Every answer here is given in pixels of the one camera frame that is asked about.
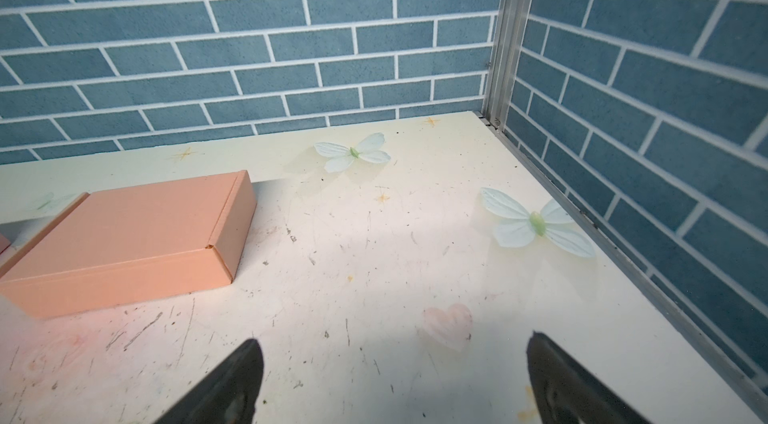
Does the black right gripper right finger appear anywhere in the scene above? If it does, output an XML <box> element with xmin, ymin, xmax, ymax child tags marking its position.
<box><xmin>526</xmin><ymin>332</ymin><xmax>648</xmax><ymax>424</ymax></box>

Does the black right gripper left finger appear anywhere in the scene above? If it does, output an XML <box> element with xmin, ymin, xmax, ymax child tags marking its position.
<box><xmin>156</xmin><ymin>339</ymin><xmax>264</xmax><ymax>424</ymax></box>

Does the tan cardboard box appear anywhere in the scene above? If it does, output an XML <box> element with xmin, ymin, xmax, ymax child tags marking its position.
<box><xmin>1</xmin><ymin>170</ymin><xmax>257</xmax><ymax>318</ymax></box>

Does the pink cardboard box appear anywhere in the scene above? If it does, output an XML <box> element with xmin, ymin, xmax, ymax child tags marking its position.
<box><xmin>0</xmin><ymin>235</ymin><xmax>10</xmax><ymax>253</ymax></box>

